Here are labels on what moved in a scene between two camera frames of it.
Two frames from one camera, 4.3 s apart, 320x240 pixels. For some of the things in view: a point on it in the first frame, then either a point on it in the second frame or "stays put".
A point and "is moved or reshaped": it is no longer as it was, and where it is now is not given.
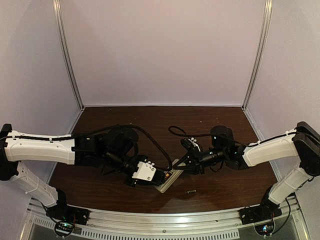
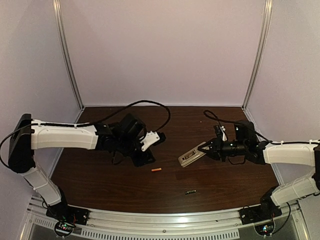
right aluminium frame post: [255, 71] stays put
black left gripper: [131, 183] -> [143, 160]
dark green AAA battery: [189, 191] stays put
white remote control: [170, 176] is moved or reshaped
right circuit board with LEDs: [265, 229] stays put
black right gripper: [195, 161] -> [216, 152]
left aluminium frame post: [57, 4] stays put
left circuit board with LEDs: [63, 228] stays put
